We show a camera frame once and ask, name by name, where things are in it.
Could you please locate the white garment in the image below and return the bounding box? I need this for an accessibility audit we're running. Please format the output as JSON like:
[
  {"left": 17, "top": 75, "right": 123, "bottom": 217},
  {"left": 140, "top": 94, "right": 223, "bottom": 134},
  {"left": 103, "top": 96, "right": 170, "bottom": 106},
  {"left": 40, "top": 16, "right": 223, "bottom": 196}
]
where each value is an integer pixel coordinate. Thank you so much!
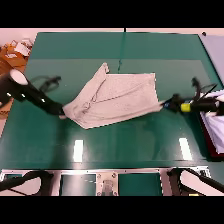
[{"left": 199, "top": 89, "right": 224, "bottom": 155}]

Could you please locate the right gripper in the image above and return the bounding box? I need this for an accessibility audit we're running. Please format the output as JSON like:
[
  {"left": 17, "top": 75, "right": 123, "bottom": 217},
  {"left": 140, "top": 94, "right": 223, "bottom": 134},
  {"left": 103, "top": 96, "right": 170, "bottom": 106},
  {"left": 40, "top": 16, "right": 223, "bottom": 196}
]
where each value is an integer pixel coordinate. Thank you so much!
[{"left": 161, "top": 94, "right": 183, "bottom": 114}]

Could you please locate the silver frame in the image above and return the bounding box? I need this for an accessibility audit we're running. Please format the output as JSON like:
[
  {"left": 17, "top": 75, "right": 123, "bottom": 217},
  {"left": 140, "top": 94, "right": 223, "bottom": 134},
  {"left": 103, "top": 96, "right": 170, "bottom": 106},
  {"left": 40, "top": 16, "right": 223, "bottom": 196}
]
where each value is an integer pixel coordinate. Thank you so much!
[{"left": 0, "top": 167, "right": 224, "bottom": 197}]

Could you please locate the brown cardboard box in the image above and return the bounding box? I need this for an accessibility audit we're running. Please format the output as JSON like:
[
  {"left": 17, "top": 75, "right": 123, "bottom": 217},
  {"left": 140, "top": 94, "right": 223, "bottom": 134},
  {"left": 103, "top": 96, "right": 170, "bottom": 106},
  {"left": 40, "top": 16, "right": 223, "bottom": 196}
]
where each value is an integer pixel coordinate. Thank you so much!
[{"left": 0, "top": 38, "right": 35, "bottom": 78}]

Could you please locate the beige T-shirt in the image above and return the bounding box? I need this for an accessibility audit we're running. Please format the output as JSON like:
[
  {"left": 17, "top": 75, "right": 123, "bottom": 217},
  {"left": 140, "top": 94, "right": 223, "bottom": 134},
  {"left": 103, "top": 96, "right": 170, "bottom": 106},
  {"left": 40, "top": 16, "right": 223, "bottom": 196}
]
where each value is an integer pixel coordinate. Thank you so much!
[{"left": 62, "top": 62, "right": 165, "bottom": 130}]

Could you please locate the dark red garment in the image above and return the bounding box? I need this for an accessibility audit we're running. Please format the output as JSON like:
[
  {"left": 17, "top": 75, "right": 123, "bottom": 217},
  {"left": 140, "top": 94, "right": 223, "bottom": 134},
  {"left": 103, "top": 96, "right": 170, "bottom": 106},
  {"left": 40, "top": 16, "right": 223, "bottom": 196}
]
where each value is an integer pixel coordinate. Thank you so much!
[{"left": 199, "top": 111, "right": 224, "bottom": 162}]

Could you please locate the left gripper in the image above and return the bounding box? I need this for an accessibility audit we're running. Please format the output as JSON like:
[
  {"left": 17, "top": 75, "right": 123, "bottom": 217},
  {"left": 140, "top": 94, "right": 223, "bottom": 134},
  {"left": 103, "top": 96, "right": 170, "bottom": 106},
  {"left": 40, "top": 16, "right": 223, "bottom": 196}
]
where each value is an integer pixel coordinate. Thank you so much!
[{"left": 45, "top": 99, "right": 66, "bottom": 118}]

